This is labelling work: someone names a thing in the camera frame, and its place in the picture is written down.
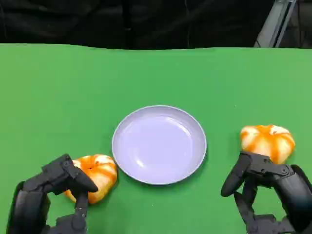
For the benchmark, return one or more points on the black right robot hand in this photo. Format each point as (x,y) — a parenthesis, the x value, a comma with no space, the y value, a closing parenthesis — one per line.
(282,187)

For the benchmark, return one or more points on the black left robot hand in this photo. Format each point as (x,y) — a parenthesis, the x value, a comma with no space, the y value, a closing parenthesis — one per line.
(48,180)

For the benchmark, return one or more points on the orange and white bread roll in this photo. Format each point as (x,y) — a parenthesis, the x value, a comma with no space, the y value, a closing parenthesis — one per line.
(100,175)
(267,141)

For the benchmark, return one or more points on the lilac plate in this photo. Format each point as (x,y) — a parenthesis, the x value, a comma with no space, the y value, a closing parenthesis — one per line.
(159,145)

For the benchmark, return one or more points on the green cloth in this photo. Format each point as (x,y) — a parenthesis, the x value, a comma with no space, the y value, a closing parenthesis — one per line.
(156,97)

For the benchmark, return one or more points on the black curtain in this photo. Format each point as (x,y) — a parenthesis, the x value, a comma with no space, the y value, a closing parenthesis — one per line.
(126,22)

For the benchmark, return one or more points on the grey metal frame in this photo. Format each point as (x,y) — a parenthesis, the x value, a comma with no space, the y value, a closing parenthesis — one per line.
(276,23)

